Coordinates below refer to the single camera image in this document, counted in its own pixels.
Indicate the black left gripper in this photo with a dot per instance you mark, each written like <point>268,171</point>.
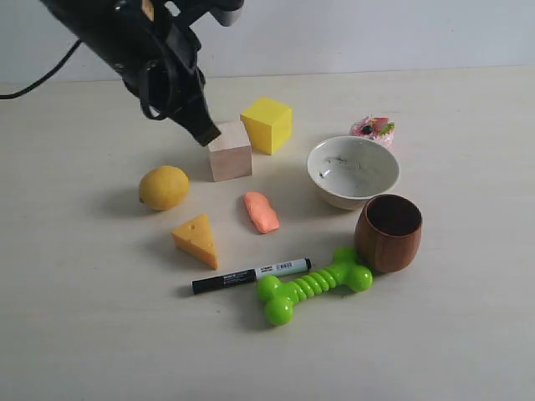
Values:
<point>166,79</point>

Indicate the green bone toy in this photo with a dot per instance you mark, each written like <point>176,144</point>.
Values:
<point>280,298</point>

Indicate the plain wooden cube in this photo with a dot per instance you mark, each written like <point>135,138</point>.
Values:
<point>230,154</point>

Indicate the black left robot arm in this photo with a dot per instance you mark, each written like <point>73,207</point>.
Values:
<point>98,23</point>

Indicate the white ceramic bowl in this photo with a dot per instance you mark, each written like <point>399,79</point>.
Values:
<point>347,171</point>

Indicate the black white marker pen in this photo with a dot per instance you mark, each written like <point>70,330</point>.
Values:
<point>250,275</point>

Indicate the yellow cheese wedge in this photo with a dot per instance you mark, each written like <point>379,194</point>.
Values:
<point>195,238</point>

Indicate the yellow cube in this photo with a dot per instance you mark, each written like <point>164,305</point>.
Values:
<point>269,124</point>

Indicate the orange soft putty lump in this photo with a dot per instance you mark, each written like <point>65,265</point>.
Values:
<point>262,215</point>

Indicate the yellow lemon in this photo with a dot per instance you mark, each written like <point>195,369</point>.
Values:
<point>164,188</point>

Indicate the brown wooden cup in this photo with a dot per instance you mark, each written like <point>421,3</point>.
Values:
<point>388,233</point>

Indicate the pink toy cake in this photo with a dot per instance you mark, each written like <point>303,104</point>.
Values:
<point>378,129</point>

